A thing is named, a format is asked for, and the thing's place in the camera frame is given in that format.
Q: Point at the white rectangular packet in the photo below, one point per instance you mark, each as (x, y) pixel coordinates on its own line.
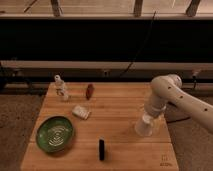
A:
(81, 112)

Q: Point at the red oblong object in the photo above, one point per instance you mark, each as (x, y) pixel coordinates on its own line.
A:
(89, 91)

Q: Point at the small clear plastic bottle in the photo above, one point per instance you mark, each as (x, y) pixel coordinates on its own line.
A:
(61, 88)

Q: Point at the green patterned bowl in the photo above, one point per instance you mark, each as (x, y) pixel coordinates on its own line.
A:
(54, 134)

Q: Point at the black eraser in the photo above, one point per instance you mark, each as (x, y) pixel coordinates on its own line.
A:
(101, 150)

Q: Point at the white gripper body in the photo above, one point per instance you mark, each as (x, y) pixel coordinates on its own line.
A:
(152, 125)

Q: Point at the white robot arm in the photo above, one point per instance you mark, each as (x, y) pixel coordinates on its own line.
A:
(166, 89)

